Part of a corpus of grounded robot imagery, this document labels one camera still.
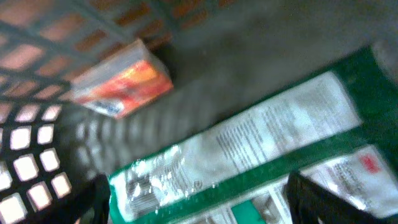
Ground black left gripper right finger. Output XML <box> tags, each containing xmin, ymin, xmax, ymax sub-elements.
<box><xmin>285</xmin><ymin>170</ymin><xmax>397</xmax><ymax>223</ymax></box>

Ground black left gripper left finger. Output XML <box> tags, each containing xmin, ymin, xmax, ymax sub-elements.
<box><xmin>21</xmin><ymin>174</ymin><xmax>111</xmax><ymax>224</ymax></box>

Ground green 3M wipes pack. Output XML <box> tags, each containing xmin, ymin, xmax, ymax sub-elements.
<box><xmin>109</xmin><ymin>47</ymin><xmax>397</xmax><ymax>223</ymax></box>

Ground orange snack packet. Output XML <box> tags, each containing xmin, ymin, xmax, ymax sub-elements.
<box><xmin>72</xmin><ymin>39</ymin><xmax>174</xmax><ymax>119</ymax></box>

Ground grey plastic basket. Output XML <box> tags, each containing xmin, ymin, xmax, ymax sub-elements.
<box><xmin>0</xmin><ymin>0</ymin><xmax>398</xmax><ymax>215</ymax></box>

